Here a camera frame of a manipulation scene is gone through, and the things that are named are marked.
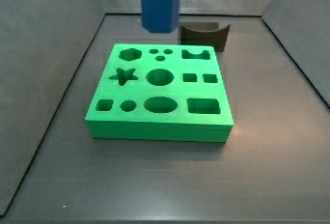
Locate dark curved holder block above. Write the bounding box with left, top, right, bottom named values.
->
left=179, top=22, right=231, bottom=52

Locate green shape sorter block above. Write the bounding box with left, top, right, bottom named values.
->
left=85, top=43, right=235, bottom=142

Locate blue hexagonal peg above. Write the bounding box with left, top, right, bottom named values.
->
left=140, top=0, right=180, bottom=33

